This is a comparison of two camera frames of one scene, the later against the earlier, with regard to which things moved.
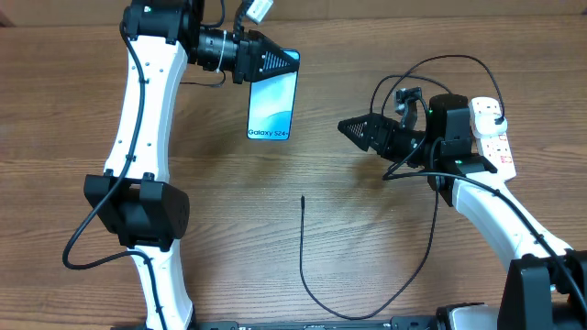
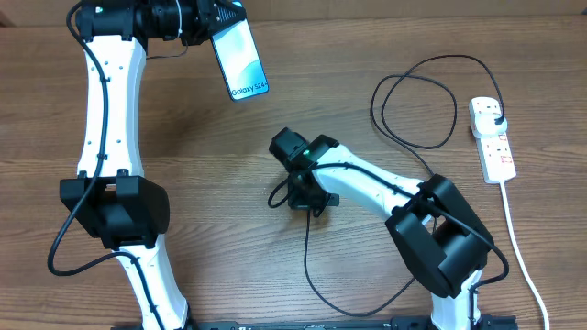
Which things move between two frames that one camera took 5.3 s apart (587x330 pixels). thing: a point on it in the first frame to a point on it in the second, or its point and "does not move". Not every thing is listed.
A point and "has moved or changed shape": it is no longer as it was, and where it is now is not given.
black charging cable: (400, 78) has moved or changed shape
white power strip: (493, 148) does not move
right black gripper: (375, 126) to (301, 203)
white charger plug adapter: (485, 126) does not move
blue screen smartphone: (271, 104) has moved or changed shape
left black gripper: (251, 49) to (205, 25)
